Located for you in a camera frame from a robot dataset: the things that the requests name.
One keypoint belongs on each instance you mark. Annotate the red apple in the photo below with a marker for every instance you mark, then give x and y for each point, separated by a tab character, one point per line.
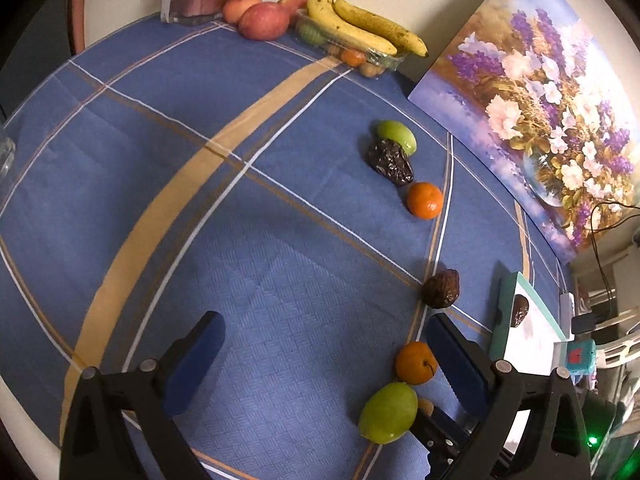
240	7
262	22
292	5

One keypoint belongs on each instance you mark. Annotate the clear glass jar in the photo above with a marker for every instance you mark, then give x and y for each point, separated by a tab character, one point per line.
5	160

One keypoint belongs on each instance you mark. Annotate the spotted yellow banana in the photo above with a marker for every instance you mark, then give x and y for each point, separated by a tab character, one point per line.
385	25

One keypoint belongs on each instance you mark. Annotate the teal toy box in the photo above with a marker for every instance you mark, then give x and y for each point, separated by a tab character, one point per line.
580	357

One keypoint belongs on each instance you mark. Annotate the black charger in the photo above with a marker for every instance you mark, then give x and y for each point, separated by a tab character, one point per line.
585	323

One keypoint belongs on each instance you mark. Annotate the small yellow fruit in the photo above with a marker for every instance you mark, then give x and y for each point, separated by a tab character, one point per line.
425	405

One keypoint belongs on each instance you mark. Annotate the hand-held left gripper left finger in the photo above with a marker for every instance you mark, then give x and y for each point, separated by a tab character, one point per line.
192	362

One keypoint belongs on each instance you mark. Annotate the small green fruit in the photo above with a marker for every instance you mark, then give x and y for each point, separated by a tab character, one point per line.
310	35

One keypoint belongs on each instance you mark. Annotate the white chair back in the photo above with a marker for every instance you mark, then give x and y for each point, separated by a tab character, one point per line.
620	350

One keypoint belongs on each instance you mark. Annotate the tangerine with stem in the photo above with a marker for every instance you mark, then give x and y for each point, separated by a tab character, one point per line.
415	364

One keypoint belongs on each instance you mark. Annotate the white tray with green rim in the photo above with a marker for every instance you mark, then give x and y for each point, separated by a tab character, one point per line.
537	332

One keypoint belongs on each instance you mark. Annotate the pink curved frame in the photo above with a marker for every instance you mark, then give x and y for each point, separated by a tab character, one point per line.
76	15

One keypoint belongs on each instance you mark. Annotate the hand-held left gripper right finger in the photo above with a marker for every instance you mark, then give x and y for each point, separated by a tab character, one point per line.
457	355

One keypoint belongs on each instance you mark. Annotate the small orange fruit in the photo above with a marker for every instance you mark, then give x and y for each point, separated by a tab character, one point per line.
353	56

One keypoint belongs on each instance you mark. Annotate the dark wrinkled dried fruit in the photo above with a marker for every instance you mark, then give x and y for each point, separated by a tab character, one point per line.
387	162

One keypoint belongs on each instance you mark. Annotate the flower painting canvas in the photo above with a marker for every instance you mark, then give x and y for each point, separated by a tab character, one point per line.
540	110

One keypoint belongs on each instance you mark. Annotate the brown wrinkled pear-shaped fruit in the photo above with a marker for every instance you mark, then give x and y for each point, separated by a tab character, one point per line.
441	289

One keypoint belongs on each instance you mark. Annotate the small tan fruit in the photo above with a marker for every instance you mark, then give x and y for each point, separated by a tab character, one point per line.
370	70

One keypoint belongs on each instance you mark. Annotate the clear plastic fruit container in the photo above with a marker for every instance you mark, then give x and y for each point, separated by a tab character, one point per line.
386	60

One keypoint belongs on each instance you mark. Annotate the white power strip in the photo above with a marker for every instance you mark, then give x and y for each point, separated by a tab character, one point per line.
566	310

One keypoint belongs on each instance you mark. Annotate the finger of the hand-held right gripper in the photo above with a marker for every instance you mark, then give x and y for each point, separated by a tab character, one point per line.
442	432

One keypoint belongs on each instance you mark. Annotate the smooth dark brown fruit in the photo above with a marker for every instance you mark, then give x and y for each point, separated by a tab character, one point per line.
520	311

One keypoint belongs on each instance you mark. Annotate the tangerine without stem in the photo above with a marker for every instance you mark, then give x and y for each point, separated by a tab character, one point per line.
425	201

